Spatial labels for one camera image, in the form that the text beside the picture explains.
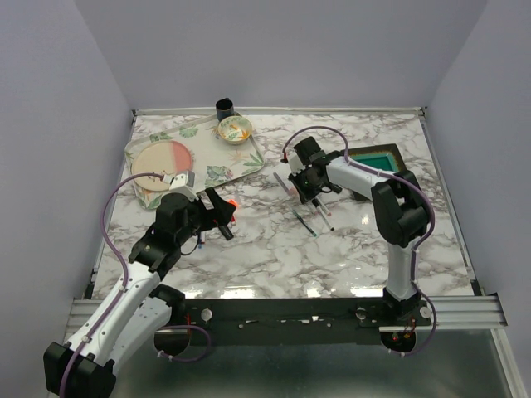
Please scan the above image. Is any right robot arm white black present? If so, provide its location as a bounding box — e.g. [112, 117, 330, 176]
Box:
[281, 138, 435, 325]

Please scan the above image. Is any pink cream round plate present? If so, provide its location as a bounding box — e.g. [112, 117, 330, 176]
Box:
[131, 140, 193, 177]

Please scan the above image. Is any grey purple marker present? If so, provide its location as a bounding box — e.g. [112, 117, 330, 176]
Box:
[273, 172, 291, 196]

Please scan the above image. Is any blue red whiteboard pen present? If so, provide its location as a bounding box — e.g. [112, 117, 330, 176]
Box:
[197, 231, 207, 250]

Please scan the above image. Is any aluminium frame rail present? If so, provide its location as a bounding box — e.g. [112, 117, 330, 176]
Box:
[431, 295, 508, 331]

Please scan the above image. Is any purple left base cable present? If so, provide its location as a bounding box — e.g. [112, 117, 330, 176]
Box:
[156, 323, 212, 362]

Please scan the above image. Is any floral leaf pattern tray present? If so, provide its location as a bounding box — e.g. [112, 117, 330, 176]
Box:
[124, 115, 265, 193]

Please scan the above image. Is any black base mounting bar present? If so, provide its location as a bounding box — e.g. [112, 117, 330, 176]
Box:
[169, 297, 431, 346]

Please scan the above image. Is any green fineliner pen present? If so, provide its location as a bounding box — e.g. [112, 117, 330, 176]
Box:
[290, 208, 318, 237]

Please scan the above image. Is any floral small bowl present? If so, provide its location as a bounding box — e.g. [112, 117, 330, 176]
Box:
[217, 115, 254, 145]

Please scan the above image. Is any green cap black highlighter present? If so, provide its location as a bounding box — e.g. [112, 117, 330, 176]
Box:
[218, 226, 234, 240]

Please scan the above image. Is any pink cap white marker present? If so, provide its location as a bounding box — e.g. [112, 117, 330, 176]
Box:
[317, 198, 331, 216]

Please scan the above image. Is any black teal square plate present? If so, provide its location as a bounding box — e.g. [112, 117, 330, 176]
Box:
[348, 143, 407, 173]

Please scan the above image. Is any dark blue mug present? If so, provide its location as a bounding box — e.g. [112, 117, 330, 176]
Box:
[215, 98, 235, 122]

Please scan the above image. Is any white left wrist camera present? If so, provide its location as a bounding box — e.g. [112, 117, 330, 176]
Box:
[162, 170, 198, 202]

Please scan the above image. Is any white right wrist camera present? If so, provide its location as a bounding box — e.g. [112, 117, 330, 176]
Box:
[281, 153, 305, 175]

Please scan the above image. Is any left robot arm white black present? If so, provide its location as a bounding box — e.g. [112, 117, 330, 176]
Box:
[43, 188, 236, 397]

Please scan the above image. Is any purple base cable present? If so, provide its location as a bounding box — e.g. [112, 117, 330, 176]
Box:
[156, 323, 212, 362]
[387, 289, 439, 358]

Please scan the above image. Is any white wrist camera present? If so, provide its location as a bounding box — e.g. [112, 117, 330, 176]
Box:
[281, 153, 305, 175]
[162, 170, 198, 202]

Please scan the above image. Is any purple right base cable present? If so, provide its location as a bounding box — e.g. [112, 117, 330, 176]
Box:
[387, 289, 439, 358]

